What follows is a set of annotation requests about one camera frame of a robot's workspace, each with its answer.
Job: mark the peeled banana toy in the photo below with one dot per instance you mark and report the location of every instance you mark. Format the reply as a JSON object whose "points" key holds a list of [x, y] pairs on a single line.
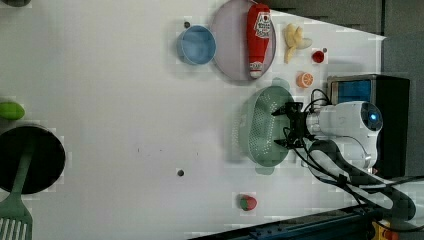
{"points": [[294, 40]]}

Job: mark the green spatula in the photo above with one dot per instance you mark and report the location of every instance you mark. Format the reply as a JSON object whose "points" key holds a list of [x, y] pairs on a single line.
{"points": [[16, 220]]}

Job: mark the red ketchup bottle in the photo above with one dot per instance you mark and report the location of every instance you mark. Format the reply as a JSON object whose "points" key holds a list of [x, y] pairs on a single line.
{"points": [[258, 31]]}

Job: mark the black toaster oven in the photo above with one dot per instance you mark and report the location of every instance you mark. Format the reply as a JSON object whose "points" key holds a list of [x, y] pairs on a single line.
{"points": [[391, 96]]}

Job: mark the green marker object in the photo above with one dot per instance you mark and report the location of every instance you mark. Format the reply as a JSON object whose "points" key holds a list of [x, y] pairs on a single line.
{"points": [[11, 111]]}

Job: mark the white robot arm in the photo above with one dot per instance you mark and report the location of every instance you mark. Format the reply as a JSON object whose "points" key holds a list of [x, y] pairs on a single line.
{"points": [[340, 143]]}

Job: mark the red strawberry toy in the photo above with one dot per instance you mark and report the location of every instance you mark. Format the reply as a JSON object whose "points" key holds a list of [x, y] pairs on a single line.
{"points": [[247, 202], [318, 56]]}

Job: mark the black frying pan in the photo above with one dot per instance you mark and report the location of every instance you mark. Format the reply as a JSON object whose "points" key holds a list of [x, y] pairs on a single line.
{"points": [[47, 160]]}

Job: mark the blue cup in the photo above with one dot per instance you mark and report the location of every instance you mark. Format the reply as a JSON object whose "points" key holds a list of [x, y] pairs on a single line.
{"points": [[196, 45]]}

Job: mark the green oval strainer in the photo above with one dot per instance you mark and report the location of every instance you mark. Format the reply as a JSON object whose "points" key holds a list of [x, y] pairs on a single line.
{"points": [[244, 125]]}

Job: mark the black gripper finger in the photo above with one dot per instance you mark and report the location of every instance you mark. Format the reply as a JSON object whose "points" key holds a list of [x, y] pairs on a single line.
{"points": [[284, 143], [280, 111]]}

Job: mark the orange half toy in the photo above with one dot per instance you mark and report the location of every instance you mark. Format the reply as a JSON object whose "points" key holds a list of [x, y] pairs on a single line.
{"points": [[304, 80]]}

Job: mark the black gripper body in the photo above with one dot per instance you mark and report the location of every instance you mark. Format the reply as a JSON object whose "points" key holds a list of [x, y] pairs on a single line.
{"points": [[298, 130]]}

